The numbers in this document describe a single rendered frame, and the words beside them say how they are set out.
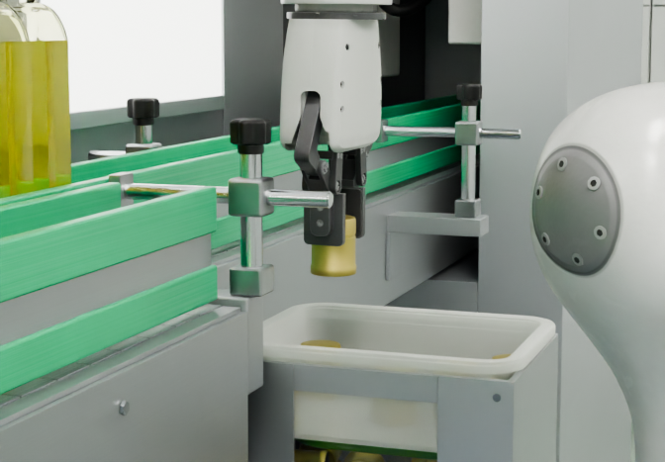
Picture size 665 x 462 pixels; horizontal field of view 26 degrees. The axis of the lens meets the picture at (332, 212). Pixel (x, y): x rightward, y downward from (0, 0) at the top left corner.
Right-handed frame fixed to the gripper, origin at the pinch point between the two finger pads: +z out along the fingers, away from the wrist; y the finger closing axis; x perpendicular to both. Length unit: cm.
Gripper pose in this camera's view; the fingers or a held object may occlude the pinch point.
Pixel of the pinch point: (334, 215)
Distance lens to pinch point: 110.7
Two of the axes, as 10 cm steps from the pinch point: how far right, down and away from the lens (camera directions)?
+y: -3.7, 1.3, -9.2
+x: 9.3, 0.6, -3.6
